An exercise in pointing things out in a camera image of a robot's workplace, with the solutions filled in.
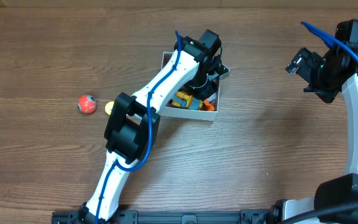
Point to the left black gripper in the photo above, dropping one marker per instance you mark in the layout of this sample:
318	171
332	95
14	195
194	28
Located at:
202	91

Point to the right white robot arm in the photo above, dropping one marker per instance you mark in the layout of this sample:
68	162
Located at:
335	201

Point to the yellow toy pellet drum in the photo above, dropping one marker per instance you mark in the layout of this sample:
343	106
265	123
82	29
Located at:
108	107

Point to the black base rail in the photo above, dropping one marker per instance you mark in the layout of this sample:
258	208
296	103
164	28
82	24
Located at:
239	217

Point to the white cardboard box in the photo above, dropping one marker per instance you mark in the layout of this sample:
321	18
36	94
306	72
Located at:
194	113

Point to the white plush duck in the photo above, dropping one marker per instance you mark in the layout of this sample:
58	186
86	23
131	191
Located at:
207	106

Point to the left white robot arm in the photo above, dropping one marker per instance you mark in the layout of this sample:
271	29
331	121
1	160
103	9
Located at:
132	126

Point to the yellow toy truck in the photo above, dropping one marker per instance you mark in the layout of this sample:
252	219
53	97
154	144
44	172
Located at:
184	100

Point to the red toy ball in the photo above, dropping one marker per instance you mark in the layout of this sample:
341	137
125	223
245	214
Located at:
87	104

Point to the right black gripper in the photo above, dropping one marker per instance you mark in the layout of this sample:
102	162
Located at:
307	66

